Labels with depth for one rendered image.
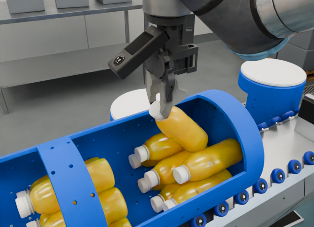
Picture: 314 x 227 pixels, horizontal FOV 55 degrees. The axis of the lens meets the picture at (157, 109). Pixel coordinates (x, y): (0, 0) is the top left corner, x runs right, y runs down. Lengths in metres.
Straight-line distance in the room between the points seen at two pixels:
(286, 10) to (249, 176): 0.47
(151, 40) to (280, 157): 0.70
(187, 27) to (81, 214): 0.39
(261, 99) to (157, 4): 0.91
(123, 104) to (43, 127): 1.89
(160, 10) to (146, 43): 0.06
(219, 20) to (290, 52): 3.41
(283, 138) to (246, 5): 0.84
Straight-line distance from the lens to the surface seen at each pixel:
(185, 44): 0.60
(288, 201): 1.07
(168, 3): 0.52
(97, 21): 3.97
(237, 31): 0.43
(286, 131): 1.24
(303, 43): 3.70
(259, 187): 0.92
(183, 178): 0.71
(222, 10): 0.42
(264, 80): 1.34
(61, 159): 0.59
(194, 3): 0.42
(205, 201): 0.70
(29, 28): 3.87
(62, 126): 2.90
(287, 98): 1.38
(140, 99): 1.13
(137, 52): 0.54
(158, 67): 0.58
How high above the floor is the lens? 1.61
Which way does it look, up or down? 32 degrees down
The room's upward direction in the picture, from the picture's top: straight up
